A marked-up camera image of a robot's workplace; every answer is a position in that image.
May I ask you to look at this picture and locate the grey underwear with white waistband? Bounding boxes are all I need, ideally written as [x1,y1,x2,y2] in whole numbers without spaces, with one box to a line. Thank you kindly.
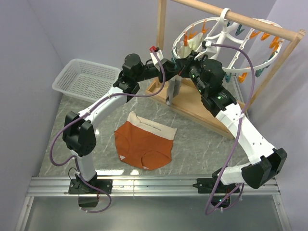
[166,75,182,106]

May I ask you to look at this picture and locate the pale yellow hanging underwear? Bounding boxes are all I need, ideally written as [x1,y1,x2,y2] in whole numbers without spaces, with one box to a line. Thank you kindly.
[178,33,203,58]

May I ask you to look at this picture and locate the orange underwear with beige waistband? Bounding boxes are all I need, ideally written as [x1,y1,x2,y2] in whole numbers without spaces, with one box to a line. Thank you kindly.
[114,111,177,170]

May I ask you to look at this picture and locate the wooden clothes rack with tray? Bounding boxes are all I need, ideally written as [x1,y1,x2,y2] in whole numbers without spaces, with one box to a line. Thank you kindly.
[146,0,305,139]

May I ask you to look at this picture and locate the white plastic perforated basket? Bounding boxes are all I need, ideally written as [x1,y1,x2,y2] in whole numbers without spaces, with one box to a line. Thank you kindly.
[52,59,120,103]

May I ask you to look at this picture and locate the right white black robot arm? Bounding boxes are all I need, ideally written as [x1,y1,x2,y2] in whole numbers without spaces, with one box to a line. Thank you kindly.
[175,52,287,193]

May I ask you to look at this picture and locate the aluminium mounting rail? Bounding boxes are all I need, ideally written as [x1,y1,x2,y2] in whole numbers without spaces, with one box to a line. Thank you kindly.
[26,175,281,197]

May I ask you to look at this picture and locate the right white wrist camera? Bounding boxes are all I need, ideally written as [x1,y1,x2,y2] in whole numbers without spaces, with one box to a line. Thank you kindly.
[202,40,217,53]

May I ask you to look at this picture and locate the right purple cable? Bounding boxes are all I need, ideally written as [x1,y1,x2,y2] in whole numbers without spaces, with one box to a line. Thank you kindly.
[204,43,255,216]

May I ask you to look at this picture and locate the white oval clip hanger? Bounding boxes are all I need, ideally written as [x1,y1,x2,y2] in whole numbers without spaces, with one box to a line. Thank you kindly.
[172,8,284,72]

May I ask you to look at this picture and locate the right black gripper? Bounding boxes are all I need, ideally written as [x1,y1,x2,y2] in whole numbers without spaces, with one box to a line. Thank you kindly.
[176,51,208,95]

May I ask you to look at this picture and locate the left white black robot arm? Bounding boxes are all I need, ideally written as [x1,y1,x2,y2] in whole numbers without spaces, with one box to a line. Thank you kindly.
[63,52,179,194]

